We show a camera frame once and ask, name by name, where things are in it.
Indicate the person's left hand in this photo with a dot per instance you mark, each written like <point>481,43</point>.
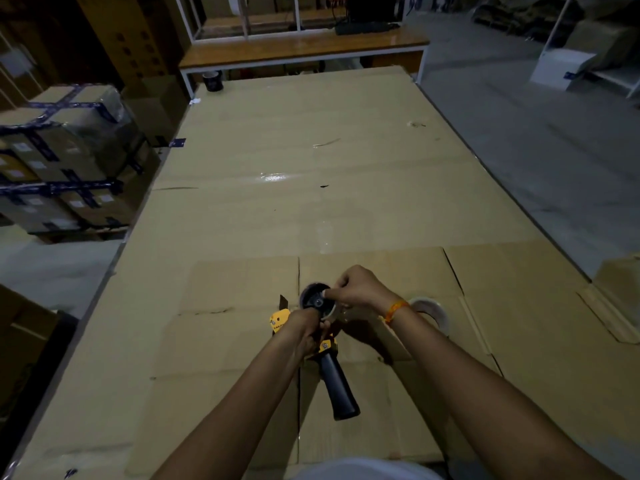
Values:
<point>301,328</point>

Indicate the person's left forearm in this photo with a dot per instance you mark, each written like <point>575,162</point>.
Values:
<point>240,409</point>

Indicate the tall brown cardboard box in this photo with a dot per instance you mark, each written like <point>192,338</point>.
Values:
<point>131,39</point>

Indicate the black keyboard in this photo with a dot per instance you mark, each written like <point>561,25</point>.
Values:
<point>367,27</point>

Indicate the white metal frame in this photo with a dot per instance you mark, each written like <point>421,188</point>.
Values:
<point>245,19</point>

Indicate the white box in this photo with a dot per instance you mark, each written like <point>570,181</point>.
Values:
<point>561,68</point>

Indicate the clear packing tape roll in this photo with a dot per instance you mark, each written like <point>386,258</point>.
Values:
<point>438,312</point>

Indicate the orange wristband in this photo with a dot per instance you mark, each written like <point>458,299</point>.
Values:
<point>395,310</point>

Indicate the person's left fingers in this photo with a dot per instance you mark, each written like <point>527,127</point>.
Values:
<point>321,328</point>

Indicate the white metal shelf rack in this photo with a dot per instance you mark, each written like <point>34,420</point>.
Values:
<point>607,54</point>

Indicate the person's right hand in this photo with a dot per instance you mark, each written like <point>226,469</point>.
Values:
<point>362,290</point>

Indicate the stack of taped cardboard boxes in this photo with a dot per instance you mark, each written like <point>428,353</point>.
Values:
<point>65,159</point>

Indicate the person's right thumb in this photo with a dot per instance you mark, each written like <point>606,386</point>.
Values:
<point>334,295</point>

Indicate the flattened cardboard box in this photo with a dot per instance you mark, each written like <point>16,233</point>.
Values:
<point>395,354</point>

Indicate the person's white shirt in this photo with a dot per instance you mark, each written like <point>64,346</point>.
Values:
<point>367,469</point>

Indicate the person's right forearm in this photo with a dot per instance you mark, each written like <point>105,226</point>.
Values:
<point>480,394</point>

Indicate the large cardboard sheet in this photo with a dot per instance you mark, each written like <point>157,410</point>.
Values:
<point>310,164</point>

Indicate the black monitor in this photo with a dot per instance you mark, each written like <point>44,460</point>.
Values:
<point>371,6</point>

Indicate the yellow black tape dispenser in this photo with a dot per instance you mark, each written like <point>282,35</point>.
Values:
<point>336,378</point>

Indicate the dark tape roll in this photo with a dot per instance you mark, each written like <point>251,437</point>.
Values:
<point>213,80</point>

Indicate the wooden bench table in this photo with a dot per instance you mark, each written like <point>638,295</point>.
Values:
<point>300,48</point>

